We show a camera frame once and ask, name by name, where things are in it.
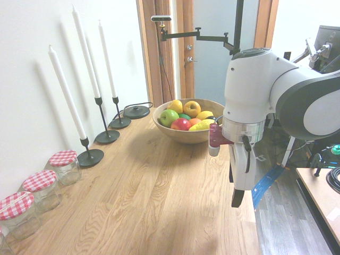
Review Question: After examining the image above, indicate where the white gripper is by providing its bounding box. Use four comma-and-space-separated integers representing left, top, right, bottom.
229, 142, 257, 208

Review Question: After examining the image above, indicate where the black round kettle base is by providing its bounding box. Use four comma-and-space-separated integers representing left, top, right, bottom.
123, 105, 151, 120

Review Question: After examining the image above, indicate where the white stand leg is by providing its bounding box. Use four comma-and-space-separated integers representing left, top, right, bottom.
280, 137, 296, 168

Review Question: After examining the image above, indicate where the elongated yellow fruit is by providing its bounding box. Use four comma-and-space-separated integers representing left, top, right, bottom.
188, 118, 216, 132

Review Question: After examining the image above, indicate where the wooden side table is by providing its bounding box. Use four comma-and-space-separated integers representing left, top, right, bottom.
295, 167, 340, 255

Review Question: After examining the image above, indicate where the wooden fruit bowl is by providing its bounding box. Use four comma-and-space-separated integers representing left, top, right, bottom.
152, 98, 226, 145

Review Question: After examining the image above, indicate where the yellow lemon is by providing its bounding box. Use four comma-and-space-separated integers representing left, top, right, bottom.
195, 110, 215, 121

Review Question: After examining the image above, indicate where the red apple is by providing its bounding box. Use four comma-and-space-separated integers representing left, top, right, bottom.
170, 118, 192, 131

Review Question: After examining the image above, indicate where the yellow orange apple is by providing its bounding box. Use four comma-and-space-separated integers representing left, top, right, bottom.
183, 100, 202, 117

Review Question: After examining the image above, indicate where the green apple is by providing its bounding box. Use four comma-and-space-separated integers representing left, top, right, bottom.
159, 109, 180, 128

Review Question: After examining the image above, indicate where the yellow speckled apple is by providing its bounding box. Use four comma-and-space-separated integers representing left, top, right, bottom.
166, 99, 184, 114

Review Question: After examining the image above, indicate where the frosted glass wooden door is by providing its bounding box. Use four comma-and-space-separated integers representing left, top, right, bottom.
176, 0, 260, 103

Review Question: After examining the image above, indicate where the medium black candle holder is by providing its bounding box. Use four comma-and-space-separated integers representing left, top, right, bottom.
109, 96, 132, 130

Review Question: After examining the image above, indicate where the tall black candle holder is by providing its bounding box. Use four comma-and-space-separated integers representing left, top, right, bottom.
94, 97, 120, 145

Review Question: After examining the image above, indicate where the short black candle holder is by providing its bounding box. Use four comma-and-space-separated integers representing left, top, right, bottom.
76, 137, 105, 168

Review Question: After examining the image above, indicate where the black vertical pole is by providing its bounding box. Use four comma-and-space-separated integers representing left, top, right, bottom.
232, 0, 245, 54

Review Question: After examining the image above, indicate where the glass jar red gingham lid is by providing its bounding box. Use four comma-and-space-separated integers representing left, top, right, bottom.
22, 169, 64, 213
0, 191, 42, 241
49, 149, 82, 186

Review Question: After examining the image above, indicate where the black computer monitor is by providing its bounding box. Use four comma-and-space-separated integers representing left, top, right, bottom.
313, 25, 340, 74

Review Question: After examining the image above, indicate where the white taper candle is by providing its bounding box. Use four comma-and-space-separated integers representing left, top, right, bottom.
47, 44, 87, 141
97, 20, 117, 98
71, 4, 101, 99

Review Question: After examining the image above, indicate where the blue strap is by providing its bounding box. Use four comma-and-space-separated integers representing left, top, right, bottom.
251, 164, 285, 211

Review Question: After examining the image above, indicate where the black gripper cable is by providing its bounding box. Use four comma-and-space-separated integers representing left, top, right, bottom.
240, 135, 252, 175

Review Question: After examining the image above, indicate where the maroon wrist camera box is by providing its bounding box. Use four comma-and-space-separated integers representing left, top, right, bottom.
208, 123, 235, 157

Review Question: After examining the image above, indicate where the black coiled cable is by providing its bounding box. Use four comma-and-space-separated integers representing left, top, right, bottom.
326, 166, 340, 193

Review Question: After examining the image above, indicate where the black kettle base cable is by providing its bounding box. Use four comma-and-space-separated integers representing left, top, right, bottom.
113, 101, 154, 122

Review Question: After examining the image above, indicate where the black camera cable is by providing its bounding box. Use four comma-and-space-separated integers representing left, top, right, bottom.
158, 39, 176, 103

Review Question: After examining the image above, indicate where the wooden door frame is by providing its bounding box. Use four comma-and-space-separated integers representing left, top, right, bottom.
136, 0, 176, 107

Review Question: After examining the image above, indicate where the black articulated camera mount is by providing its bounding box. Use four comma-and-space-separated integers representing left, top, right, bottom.
158, 22, 237, 56

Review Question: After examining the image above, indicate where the white exterior camera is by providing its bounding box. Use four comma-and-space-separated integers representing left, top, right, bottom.
150, 15, 173, 23

